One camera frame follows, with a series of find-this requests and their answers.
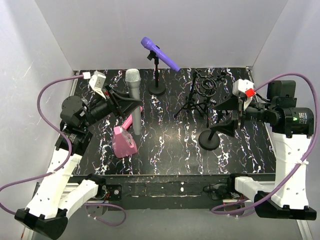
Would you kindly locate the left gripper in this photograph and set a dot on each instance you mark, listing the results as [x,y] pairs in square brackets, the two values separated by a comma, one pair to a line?
[114,100]

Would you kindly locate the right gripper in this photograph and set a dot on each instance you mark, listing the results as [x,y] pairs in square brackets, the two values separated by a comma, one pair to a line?
[240,115]

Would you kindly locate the black round-base stand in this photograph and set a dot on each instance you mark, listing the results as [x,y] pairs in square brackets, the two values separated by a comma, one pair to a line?
[209,139]
[157,88]

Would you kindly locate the purple smooth microphone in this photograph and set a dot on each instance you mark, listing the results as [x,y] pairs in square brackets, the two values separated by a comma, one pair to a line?
[149,45]

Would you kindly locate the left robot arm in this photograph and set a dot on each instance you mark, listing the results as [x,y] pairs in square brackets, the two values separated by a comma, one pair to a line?
[49,211]

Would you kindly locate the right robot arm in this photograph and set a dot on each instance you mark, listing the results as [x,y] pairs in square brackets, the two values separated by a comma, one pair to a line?
[291,129]

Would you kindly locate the pink microphone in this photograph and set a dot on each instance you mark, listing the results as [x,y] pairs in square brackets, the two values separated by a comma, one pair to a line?
[134,119]

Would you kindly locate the pink microphone holder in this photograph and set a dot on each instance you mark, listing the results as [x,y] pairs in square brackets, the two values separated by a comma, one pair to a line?
[123,144]

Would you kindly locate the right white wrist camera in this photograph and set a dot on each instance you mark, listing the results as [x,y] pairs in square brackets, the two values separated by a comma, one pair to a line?
[240,87]

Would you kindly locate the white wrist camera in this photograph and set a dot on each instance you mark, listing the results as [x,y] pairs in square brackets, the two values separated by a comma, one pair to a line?
[96,83]
[240,87]

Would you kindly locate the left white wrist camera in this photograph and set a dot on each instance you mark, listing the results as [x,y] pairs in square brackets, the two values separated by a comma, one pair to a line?
[96,83]

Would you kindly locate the black tripod shock-mount stand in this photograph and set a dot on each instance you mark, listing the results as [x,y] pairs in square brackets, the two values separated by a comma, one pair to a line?
[203,88]

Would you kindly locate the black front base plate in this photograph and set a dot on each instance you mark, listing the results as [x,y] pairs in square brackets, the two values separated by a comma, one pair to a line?
[161,192]

